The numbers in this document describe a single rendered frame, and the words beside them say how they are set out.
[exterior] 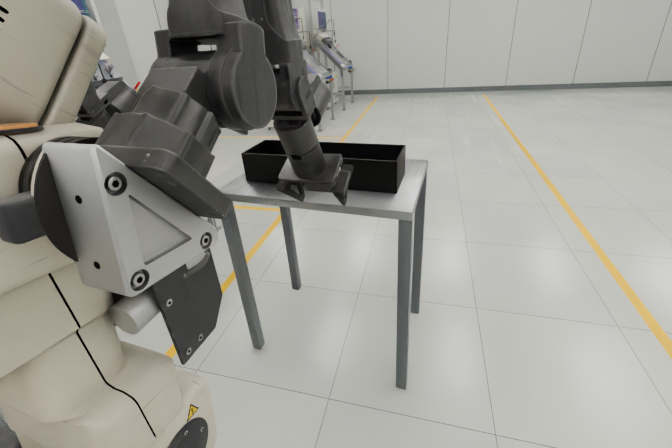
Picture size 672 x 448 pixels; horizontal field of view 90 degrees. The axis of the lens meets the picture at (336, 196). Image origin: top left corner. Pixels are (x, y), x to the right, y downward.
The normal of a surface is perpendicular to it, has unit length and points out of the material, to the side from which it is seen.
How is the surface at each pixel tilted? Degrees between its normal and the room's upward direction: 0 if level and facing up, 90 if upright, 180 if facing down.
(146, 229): 90
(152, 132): 48
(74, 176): 82
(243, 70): 90
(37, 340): 90
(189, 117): 70
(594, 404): 0
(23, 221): 90
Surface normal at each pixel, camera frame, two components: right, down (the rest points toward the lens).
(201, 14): -0.35, 0.27
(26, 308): 0.94, 0.09
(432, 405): -0.07, -0.90
